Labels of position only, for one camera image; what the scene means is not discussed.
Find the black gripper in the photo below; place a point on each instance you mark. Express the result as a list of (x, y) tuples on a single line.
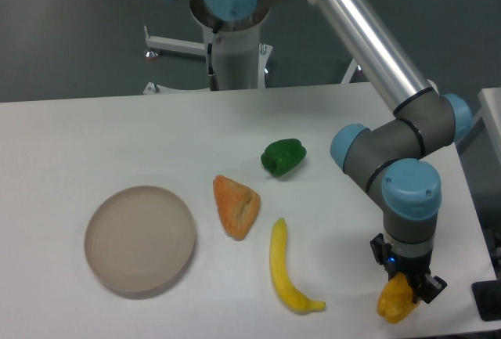
[(411, 259)]

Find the yellow bell pepper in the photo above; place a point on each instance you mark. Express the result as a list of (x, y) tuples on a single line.
[(395, 302)]

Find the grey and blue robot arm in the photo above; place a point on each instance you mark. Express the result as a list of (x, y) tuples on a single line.
[(387, 162)]

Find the green bell pepper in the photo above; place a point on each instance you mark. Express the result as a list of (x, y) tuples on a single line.
[(282, 156)]

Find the beige round plate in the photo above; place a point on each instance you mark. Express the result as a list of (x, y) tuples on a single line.
[(139, 241)]

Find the black device at table edge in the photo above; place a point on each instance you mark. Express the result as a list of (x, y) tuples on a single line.
[(487, 299)]

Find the yellow banana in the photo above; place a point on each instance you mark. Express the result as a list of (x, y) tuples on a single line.
[(289, 295)]

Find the white side table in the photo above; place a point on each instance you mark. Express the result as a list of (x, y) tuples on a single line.
[(487, 118)]

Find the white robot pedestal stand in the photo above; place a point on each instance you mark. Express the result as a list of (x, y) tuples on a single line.
[(290, 44)]

